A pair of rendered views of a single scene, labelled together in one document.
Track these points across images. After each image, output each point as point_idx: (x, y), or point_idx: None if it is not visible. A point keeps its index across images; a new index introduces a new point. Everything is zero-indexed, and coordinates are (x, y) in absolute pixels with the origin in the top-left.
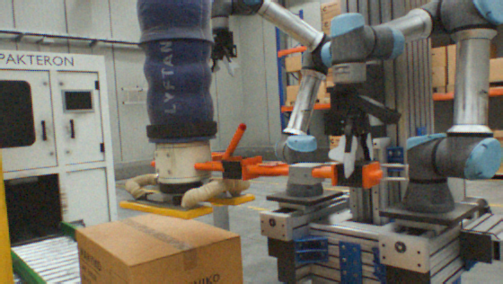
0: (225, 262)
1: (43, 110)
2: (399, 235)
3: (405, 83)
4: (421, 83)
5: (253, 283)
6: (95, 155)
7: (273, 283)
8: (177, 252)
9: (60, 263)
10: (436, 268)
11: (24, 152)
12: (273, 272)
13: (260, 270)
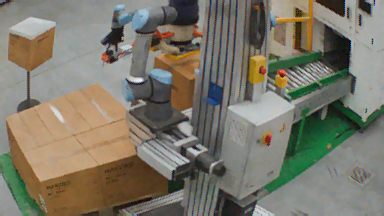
0: (181, 86)
1: (349, 2)
2: (136, 105)
3: (203, 45)
4: (222, 54)
5: (363, 190)
6: (369, 43)
7: (363, 199)
8: (166, 64)
9: (300, 78)
10: (133, 131)
11: (339, 18)
12: (377, 198)
13: (380, 191)
